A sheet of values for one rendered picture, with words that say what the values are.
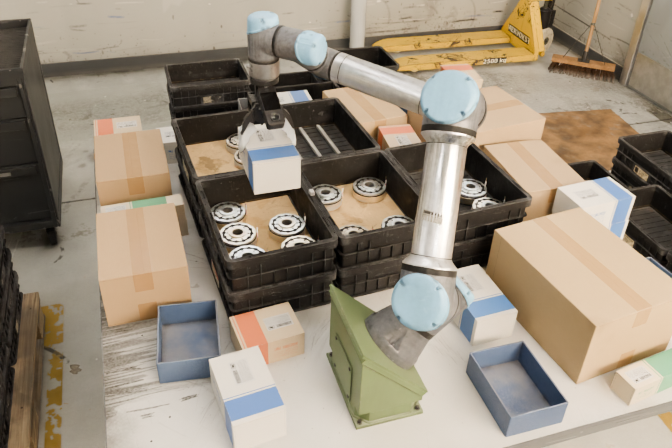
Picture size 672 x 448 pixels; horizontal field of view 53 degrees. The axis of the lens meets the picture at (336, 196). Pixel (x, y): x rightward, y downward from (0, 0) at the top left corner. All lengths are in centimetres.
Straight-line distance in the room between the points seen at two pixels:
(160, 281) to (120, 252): 14
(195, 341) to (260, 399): 33
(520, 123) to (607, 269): 80
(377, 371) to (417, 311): 18
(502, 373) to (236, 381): 66
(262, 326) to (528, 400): 67
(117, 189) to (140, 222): 25
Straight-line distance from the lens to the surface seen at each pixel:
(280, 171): 167
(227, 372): 160
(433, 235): 138
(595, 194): 219
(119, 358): 180
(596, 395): 181
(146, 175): 216
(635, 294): 181
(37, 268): 330
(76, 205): 366
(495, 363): 178
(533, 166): 230
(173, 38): 509
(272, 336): 169
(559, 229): 195
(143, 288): 181
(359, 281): 187
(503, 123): 245
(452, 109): 137
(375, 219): 198
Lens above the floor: 198
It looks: 34 degrees down
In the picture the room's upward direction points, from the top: 2 degrees clockwise
